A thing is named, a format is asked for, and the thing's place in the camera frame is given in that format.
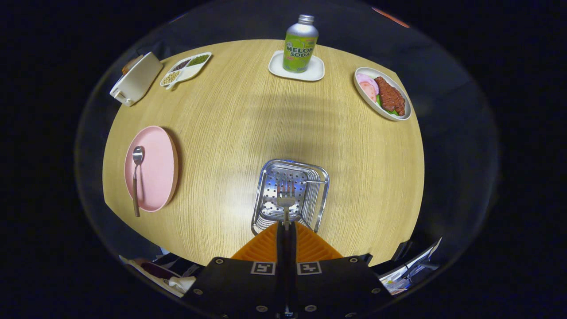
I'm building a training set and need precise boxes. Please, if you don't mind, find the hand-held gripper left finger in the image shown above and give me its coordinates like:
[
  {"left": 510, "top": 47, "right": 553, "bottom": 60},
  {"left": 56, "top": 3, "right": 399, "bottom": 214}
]
[{"left": 184, "top": 222, "right": 288, "bottom": 319}]

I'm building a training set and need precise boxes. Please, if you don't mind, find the pink ham slice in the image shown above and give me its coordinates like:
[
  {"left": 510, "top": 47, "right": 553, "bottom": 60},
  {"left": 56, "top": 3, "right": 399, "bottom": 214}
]
[
  {"left": 357, "top": 73, "right": 380, "bottom": 95},
  {"left": 360, "top": 81, "right": 377, "bottom": 103}
]

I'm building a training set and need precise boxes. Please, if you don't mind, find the pink round plate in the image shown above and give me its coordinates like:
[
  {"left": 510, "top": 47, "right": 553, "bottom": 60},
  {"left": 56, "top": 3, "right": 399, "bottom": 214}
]
[{"left": 124, "top": 126, "right": 179, "bottom": 212}]

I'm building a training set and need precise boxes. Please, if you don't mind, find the cream white toaster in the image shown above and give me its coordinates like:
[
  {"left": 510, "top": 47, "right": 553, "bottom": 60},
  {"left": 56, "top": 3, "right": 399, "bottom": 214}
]
[{"left": 109, "top": 52, "right": 164, "bottom": 107}]

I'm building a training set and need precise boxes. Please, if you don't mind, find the white square coaster tray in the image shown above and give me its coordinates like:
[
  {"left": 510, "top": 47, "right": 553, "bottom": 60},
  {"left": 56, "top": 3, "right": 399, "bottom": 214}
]
[{"left": 268, "top": 50, "right": 325, "bottom": 82}]

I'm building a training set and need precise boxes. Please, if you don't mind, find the brown toast slice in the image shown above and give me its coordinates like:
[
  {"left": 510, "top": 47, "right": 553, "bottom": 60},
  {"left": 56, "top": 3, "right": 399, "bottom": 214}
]
[{"left": 122, "top": 55, "right": 143, "bottom": 75}]

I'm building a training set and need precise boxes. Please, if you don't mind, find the silver green soda bottle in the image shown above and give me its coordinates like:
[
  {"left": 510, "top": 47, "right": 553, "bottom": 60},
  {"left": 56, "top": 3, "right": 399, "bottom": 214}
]
[{"left": 283, "top": 14, "right": 319, "bottom": 74}]

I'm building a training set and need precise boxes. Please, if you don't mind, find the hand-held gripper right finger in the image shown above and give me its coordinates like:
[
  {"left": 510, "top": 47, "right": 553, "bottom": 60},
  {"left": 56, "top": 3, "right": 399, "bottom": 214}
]
[{"left": 288, "top": 222, "right": 392, "bottom": 319}]

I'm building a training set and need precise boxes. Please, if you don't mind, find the wooden-handled metal fork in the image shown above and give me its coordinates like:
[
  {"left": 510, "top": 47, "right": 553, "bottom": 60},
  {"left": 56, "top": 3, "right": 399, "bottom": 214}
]
[{"left": 276, "top": 179, "right": 296, "bottom": 231}]

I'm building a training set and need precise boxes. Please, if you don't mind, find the green lettuce leaf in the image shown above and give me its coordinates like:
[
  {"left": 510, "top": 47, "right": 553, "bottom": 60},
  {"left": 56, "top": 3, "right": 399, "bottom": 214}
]
[{"left": 377, "top": 95, "right": 399, "bottom": 117}]

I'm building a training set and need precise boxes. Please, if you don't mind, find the white divided snack dish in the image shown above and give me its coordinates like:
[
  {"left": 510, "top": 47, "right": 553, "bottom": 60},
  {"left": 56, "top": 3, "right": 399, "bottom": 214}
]
[{"left": 159, "top": 52, "right": 213, "bottom": 91}]

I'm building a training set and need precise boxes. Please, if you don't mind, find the wooden-handled metal spoon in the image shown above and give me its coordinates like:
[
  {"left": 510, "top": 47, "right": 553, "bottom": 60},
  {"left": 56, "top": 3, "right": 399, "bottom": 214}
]
[{"left": 132, "top": 146, "right": 144, "bottom": 218}]

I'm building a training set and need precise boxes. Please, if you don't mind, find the perforated metal drain basket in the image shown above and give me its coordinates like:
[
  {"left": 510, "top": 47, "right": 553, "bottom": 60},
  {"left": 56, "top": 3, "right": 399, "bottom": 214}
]
[{"left": 251, "top": 159, "right": 330, "bottom": 236}]

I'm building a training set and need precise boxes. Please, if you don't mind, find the red-brown meat piece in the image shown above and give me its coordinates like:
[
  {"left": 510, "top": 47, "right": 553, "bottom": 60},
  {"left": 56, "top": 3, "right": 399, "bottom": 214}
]
[{"left": 374, "top": 76, "right": 406, "bottom": 117}]

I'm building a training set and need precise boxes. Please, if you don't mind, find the white oval food plate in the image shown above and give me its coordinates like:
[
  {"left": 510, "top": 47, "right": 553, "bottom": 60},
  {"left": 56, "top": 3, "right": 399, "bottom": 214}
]
[{"left": 353, "top": 67, "right": 412, "bottom": 121}]

